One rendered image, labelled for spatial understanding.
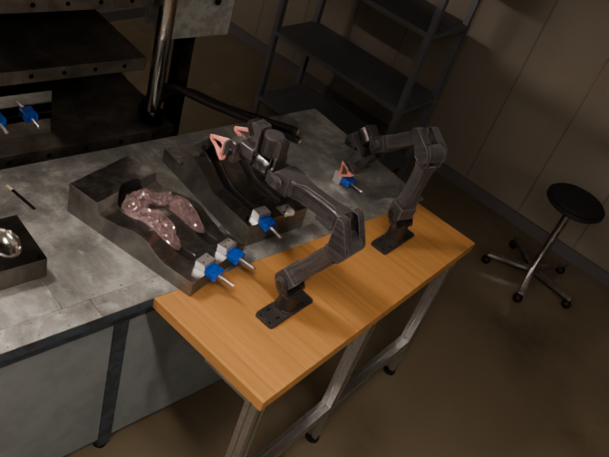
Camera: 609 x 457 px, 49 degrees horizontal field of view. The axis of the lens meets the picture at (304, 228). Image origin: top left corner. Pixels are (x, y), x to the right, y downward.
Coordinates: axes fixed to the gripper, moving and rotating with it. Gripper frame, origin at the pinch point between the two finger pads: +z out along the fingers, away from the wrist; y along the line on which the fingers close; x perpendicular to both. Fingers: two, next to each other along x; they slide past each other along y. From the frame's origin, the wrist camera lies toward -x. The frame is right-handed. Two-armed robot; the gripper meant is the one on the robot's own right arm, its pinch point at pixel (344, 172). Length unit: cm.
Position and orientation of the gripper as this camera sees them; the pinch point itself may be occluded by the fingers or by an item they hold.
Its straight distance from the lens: 265.0
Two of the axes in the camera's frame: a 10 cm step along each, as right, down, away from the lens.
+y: -6.8, 3.0, -6.7
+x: 4.6, 8.9, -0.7
